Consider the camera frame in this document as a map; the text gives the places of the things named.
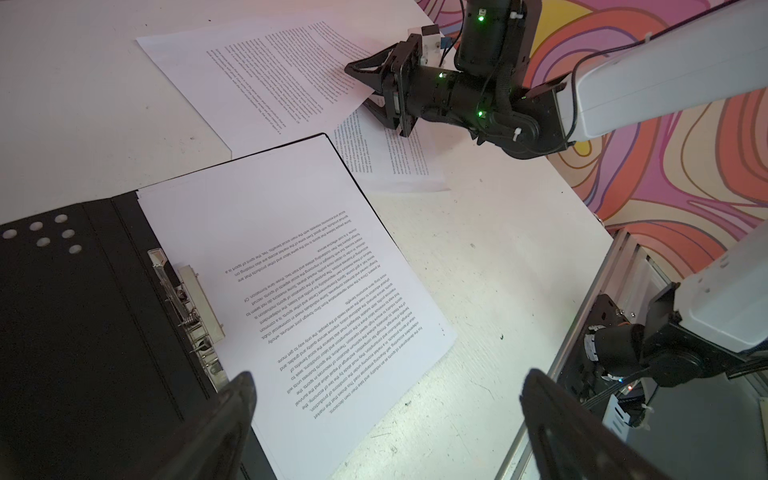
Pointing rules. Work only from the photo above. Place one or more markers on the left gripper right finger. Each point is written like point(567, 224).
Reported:
point(568, 442)

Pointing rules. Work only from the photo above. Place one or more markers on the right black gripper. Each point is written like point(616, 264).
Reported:
point(491, 107)

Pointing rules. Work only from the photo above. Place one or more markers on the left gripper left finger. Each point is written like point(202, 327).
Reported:
point(209, 446)

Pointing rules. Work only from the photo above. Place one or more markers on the printed paper sheet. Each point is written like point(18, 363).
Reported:
point(260, 83)
point(314, 297)

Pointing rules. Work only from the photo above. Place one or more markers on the orange and black folder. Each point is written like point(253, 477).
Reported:
point(95, 372)

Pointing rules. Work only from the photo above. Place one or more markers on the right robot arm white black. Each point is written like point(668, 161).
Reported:
point(712, 324)

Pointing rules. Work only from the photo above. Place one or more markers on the metal folder clip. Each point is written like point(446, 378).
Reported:
point(197, 319)

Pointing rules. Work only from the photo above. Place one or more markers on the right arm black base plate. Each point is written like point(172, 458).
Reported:
point(606, 352)

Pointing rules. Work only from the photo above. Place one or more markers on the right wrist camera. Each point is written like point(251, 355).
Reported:
point(434, 44)

